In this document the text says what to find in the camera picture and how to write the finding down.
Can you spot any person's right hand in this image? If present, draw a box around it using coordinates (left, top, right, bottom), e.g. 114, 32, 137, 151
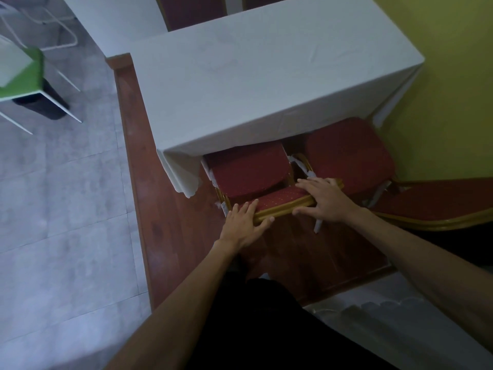
292, 177, 363, 225

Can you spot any green table with white legs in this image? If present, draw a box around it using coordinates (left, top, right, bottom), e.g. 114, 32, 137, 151
0, 34, 84, 135

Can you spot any person's left forearm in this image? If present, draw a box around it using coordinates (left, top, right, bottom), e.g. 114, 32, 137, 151
104, 238, 239, 370

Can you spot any black shirt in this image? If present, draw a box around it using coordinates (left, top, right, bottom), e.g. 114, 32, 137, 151
192, 271, 397, 370

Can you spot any table with white tablecloth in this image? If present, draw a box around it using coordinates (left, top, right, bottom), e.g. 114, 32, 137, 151
129, 0, 425, 199

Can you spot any person's left hand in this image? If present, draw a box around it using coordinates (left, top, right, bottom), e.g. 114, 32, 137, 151
217, 199, 276, 252

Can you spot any white sheet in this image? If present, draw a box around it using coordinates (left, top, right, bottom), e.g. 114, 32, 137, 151
0, 36, 35, 89

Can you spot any white metal frame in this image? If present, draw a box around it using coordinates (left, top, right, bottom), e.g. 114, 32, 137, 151
0, 0, 79, 51

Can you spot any person's right forearm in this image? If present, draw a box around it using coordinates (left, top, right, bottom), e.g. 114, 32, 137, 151
348, 208, 493, 353

